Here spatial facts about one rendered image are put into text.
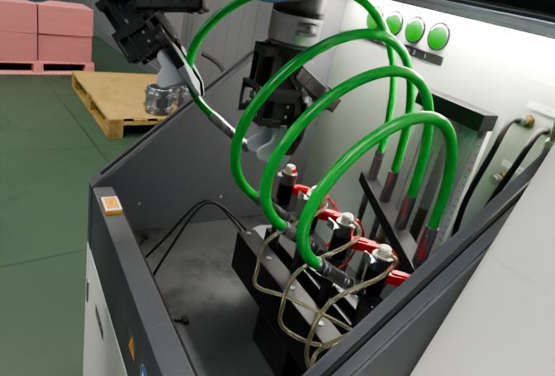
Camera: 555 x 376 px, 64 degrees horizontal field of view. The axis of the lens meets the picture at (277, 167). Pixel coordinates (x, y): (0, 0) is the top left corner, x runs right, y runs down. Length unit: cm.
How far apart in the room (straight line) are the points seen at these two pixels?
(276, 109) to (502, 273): 36
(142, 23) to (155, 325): 46
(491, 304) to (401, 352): 11
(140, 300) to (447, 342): 43
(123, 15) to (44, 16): 432
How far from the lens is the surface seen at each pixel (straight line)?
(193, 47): 76
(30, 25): 508
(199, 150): 103
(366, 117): 102
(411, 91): 74
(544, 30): 77
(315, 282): 77
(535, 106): 79
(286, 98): 65
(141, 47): 77
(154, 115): 381
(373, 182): 88
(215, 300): 91
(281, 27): 64
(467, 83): 86
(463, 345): 55
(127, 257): 80
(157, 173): 103
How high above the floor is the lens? 143
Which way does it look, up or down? 24 degrees down
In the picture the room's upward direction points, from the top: 12 degrees clockwise
